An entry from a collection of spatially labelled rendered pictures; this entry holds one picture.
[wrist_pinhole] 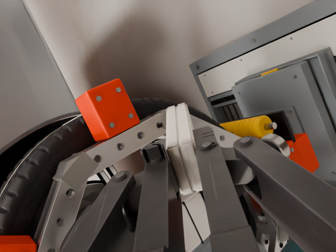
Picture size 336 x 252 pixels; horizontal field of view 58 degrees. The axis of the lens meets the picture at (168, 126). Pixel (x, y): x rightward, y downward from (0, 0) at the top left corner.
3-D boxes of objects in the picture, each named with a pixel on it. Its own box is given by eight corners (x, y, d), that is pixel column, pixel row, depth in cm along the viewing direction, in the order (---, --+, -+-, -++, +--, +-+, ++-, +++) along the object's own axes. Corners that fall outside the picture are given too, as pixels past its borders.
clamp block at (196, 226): (158, 186, 41) (126, 208, 38) (200, 189, 33) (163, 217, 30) (174, 218, 41) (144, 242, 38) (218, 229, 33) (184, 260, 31)
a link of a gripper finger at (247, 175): (199, 170, 14) (264, 153, 14) (191, 129, 19) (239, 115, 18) (207, 196, 14) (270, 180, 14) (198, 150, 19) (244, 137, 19)
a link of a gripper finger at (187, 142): (179, 145, 15) (193, 141, 15) (175, 104, 22) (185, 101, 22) (194, 193, 16) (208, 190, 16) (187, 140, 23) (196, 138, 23)
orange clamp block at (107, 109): (125, 127, 61) (105, 86, 60) (142, 122, 55) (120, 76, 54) (95, 143, 58) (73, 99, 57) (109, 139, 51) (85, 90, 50)
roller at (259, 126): (201, 125, 97) (188, 133, 94) (277, 109, 72) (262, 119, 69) (208, 141, 98) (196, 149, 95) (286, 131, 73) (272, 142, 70)
